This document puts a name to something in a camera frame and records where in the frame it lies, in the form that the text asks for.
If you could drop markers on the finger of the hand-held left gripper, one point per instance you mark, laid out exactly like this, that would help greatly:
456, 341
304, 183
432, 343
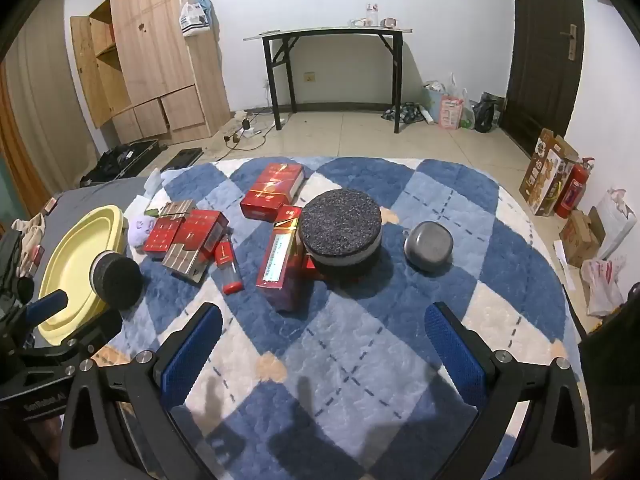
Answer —
95, 330
47, 306

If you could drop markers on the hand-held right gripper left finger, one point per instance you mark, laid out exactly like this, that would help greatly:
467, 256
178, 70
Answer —
192, 355

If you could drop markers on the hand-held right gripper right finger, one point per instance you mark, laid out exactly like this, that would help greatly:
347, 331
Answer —
455, 355

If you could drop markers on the small black round sponge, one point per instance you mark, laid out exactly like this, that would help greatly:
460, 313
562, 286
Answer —
117, 280

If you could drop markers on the yellow collapsible basin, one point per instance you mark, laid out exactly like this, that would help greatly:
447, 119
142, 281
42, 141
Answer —
75, 250

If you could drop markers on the small red cigarette pack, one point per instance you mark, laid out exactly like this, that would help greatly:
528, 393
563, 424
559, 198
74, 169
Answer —
161, 235

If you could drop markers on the large red cigarette pack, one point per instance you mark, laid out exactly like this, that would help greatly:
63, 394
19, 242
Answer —
202, 232

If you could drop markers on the long red carton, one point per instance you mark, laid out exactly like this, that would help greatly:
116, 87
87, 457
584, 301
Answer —
280, 260

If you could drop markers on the large black round sponge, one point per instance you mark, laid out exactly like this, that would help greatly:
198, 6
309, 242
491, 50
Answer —
342, 230

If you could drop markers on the wide red carton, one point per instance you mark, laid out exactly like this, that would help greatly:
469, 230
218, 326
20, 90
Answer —
272, 190

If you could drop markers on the cream cloth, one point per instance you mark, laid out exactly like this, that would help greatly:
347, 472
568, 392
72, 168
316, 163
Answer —
27, 232

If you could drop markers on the brown cigarette pack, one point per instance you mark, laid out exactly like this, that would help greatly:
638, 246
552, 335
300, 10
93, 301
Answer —
177, 208
182, 260

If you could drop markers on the blue checked blanket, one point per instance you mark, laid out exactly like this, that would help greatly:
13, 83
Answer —
350, 335

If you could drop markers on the purple plush toy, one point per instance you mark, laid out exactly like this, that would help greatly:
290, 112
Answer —
139, 227

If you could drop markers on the grey metal bowl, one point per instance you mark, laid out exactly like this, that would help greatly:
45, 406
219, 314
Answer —
428, 245

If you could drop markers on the dark cloth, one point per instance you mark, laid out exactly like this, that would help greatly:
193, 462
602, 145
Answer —
612, 375

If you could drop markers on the white tissue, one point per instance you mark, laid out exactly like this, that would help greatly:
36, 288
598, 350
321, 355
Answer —
152, 180

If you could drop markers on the red printed plastic bag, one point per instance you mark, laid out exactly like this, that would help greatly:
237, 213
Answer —
602, 280

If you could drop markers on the black case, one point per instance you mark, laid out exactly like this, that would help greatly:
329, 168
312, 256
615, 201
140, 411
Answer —
122, 157

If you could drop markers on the brown cardboard box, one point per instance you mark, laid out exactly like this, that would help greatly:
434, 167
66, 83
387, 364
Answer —
577, 235

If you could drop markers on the black mat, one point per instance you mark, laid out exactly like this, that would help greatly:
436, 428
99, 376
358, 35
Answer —
182, 157

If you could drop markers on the beige curtain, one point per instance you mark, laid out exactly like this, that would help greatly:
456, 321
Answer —
45, 110

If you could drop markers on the printed cardboard box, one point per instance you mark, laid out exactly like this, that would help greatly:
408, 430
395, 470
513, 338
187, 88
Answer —
542, 172

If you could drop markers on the red fire extinguisher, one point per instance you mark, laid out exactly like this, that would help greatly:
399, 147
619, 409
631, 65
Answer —
572, 190

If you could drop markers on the white paper bag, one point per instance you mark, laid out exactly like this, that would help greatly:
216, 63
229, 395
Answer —
615, 225

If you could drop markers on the white power strip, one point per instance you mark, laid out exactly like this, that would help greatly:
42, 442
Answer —
250, 131

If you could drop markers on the black bag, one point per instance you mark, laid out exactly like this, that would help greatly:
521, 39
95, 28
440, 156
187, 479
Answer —
487, 112

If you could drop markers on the pink bag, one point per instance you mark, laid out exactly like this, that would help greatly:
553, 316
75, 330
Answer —
450, 110

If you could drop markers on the dark clothes pile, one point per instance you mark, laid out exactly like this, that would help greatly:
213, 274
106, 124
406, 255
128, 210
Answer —
405, 112

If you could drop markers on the light bin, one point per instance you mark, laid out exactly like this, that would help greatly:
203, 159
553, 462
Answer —
434, 97

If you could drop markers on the wooden wardrobe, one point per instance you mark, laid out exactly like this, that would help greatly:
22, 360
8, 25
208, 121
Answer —
150, 50

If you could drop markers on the dark door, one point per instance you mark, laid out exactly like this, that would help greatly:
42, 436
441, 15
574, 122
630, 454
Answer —
545, 50

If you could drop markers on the white plastic bag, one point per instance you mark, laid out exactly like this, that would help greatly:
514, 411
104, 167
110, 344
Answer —
194, 17

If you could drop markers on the tape roll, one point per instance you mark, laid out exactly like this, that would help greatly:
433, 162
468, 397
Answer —
390, 22

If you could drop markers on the black folding table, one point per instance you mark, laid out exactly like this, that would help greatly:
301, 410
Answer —
330, 32

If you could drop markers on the clear bottle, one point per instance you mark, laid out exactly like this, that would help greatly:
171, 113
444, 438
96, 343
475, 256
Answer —
371, 14

